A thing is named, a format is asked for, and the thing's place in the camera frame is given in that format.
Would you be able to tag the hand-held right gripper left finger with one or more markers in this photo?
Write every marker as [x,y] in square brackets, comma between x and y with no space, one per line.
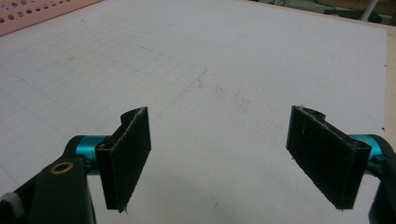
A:
[127,161]

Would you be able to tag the white foam mat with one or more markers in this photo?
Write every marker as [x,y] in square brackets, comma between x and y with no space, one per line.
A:
[218,62]

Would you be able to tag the white metal stand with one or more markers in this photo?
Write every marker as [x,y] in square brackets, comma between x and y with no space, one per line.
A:
[370,9]

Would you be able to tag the pink plastic basket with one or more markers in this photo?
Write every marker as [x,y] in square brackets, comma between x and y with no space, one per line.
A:
[37,14]

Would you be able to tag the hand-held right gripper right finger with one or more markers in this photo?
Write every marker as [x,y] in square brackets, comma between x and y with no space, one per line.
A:
[323,155]

